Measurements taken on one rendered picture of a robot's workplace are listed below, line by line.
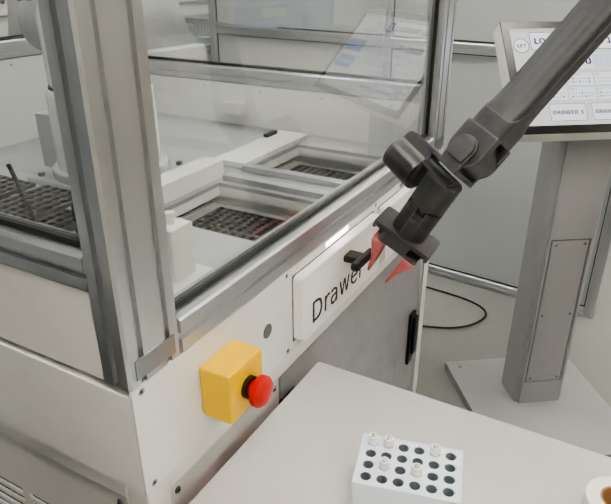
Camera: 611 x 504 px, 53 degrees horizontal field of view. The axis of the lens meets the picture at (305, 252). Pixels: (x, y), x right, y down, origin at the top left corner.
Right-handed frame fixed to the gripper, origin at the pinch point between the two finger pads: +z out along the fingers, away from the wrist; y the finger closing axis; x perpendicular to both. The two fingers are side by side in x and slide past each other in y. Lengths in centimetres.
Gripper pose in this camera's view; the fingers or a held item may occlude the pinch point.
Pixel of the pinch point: (380, 271)
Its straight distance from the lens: 101.7
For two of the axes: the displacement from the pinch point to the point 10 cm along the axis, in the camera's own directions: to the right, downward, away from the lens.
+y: -7.9, -5.9, 1.5
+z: -4.2, 7.1, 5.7
